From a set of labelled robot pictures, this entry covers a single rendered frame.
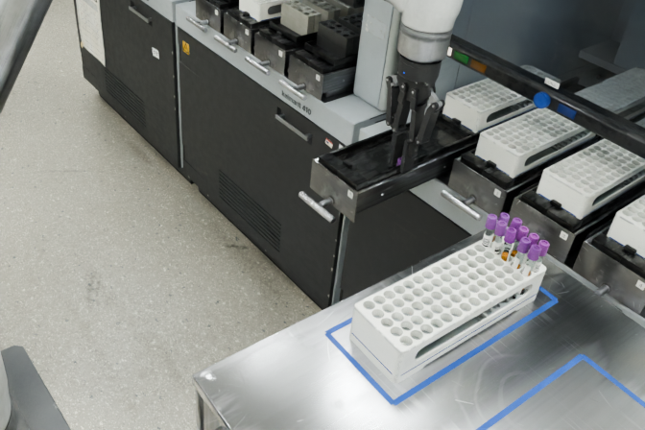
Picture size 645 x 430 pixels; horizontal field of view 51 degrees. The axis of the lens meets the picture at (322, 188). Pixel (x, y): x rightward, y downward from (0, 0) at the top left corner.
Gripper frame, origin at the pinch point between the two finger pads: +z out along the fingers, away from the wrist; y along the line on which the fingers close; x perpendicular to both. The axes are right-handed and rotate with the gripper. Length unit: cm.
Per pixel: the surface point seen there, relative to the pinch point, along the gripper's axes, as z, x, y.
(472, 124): 1.0, -21.8, 0.7
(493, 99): -1.9, -30.1, 2.5
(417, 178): 6.2, -3.0, -2.2
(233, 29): 6, -11, 77
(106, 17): 34, -12, 164
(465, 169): 4.3, -11.4, -7.1
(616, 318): 2.4, 2.3, -48.7
